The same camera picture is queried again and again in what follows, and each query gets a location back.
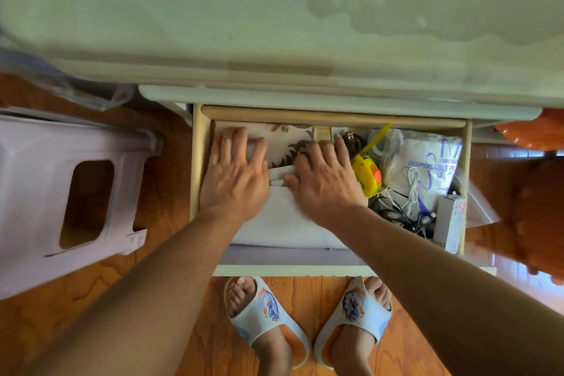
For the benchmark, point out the person's left hand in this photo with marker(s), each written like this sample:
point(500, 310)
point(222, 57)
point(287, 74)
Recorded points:
point(233, 186)

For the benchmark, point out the person's right hand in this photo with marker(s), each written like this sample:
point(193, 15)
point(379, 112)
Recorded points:
point(328, 190)

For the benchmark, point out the wooden drawer white front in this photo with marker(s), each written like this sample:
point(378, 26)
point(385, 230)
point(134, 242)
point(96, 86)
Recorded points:
point(200, 160)

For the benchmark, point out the plain white tablecloth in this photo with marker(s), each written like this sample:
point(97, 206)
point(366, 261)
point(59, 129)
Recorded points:
point(282, 221)

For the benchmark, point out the beige floral tablecloth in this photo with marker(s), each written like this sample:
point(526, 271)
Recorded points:
point(282, 142)

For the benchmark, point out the person's right forearm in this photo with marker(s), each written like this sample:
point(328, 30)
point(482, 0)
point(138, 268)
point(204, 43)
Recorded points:
point(462, 292)

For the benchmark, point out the person's left forearm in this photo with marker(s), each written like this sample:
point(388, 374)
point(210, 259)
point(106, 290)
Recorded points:
point(145, 301)

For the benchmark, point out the person's right leg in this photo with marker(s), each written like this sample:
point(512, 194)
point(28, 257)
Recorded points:
point(352, 349)

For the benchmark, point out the yellow tape measure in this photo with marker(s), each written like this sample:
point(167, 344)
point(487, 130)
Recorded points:
point(368, 175)

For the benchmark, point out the dark metal lock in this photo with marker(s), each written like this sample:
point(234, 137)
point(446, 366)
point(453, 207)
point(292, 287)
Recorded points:
point(354, 144)

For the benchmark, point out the white blue printed bag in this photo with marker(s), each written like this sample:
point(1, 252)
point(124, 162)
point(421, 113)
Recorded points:
point(432, 160)

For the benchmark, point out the white slipper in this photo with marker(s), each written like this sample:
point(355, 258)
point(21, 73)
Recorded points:
point(264, 309)
point(359, 307)

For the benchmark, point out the small white box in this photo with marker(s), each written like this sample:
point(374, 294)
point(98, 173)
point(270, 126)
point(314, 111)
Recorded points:
point(449, 226)

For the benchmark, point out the clear plastic zip bag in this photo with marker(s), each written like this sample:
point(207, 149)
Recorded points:
point(478, 208)

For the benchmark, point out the small bin with lavender bag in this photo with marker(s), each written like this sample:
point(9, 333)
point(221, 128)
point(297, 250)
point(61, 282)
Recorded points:
point(79, 91)

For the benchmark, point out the cream marble table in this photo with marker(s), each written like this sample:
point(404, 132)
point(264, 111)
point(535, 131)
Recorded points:
point(264, 5)

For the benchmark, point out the pink plastic stool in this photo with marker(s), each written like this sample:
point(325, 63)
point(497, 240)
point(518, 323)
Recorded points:
point(35, 186)

